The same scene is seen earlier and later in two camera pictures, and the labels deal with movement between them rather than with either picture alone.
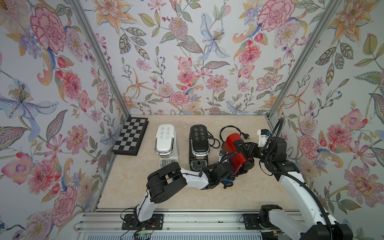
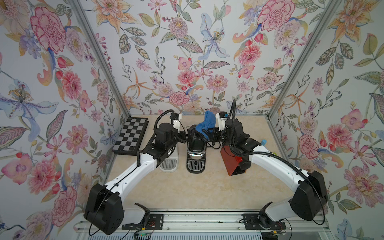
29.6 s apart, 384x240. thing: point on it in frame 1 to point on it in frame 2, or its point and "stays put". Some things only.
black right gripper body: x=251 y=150 to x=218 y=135
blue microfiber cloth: x=227 y=182 to x=208 y=123
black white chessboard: x=130 y=139 stays put
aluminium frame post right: x=331 y=7 stays put
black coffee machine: x=199 y=147 stays put
